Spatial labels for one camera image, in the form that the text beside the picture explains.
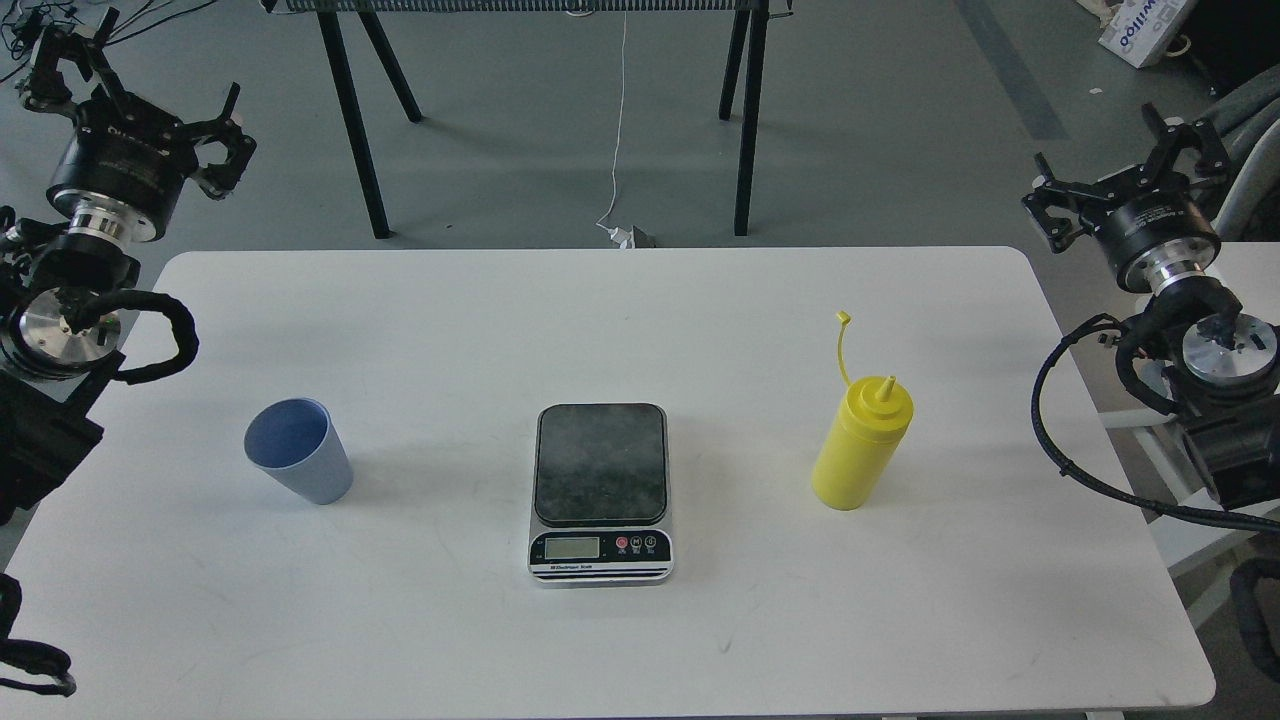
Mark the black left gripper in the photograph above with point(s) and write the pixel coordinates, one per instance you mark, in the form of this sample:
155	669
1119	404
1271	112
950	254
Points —
120	165

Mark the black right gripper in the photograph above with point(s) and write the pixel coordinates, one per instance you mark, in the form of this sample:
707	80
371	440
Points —
1151	240

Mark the blue ribbed cup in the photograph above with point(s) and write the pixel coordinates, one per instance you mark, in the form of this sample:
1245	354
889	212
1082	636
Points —
295	442

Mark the yellow squeeze bottle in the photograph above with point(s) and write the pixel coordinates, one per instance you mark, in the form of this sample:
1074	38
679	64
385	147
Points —
871	419

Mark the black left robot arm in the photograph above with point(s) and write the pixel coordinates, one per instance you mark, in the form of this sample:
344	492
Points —
74	319

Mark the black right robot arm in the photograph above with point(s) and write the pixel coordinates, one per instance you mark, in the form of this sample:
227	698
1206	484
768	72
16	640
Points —
1204	296

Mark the digital kitchen scale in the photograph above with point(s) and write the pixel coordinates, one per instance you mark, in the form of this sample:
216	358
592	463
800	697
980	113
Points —
601	504

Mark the white cardboard box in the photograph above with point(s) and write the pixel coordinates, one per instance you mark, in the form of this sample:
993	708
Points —
1140	32

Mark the black trestle table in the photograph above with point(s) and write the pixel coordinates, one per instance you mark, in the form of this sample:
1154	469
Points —
538	87

